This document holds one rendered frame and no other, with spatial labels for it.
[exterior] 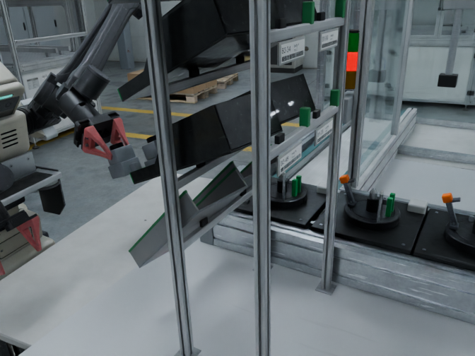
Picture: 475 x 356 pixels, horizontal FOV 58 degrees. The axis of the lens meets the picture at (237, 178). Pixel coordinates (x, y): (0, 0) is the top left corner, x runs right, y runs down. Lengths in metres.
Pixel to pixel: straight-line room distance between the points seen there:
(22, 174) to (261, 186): 0.94
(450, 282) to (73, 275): 0.90
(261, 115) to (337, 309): 0.58
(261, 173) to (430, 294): 0.58
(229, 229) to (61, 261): 0.47
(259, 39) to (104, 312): 0.73
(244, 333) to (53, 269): 0.56
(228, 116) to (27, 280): 0.79
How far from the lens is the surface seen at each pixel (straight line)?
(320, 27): 0.72
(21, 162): 1.39
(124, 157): 0.93
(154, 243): 0.85
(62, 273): 1.23
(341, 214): 1.16
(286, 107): 0.77
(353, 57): 1.24
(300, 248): 1.08
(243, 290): 1.06
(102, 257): 1.25
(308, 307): 1.02
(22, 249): 1.50
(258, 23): 0.54
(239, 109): 0.65
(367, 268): 1.04
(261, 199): 0.60
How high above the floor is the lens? 1.52
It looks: 24 degrees down
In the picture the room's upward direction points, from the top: 2 degrees counter-clockwise
